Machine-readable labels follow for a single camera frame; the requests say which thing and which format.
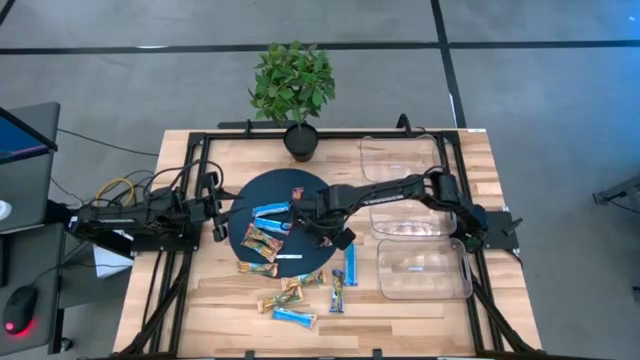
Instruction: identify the large clear plastic bin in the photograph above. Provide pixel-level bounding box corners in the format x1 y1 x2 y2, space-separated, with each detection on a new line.
376 237 474 301

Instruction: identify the grey metal stand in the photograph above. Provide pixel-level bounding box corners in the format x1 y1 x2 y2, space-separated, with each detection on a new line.
592 173 640 214

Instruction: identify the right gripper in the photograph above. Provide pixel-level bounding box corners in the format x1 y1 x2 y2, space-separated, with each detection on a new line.
291 183 359 251

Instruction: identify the light blue granola bar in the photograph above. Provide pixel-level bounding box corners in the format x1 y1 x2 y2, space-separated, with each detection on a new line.
271 306 319 330
343 242 360 288
251 201 292 218
253 217 293 237

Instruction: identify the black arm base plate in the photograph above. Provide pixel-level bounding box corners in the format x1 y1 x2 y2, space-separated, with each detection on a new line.
130 233 201 253
482 209 521 252

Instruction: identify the white box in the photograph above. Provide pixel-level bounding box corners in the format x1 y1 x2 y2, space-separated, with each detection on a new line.
93 243 135 279

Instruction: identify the dark grey desk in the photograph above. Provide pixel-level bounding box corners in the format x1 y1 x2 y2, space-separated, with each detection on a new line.
0 222 67 357

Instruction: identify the round dark blue mat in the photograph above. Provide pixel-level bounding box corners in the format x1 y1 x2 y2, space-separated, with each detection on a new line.
227 168 347 279

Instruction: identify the yellow cable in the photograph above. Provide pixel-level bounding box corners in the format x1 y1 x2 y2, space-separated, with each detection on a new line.
93 177 136 207

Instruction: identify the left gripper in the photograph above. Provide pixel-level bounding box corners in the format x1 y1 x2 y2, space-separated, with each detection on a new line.
192 171 247 244

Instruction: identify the green plant in black pot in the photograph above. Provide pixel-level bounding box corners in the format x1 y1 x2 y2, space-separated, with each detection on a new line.
248 40 337 164

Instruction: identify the multicoloured granola bar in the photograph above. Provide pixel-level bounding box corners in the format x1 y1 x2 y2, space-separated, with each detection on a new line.
328 269 347 315

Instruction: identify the black metal table frame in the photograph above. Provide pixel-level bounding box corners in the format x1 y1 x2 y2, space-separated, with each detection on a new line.
117 119 541 360

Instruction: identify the laptop with blue screen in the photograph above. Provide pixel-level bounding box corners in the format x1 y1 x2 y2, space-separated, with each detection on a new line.
0 106 59 165

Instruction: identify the black computer mouse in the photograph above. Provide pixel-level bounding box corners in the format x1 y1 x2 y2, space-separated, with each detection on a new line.
2 284 40 336

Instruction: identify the black floor cable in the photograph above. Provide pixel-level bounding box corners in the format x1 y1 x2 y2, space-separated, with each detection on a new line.
57 128 160 158

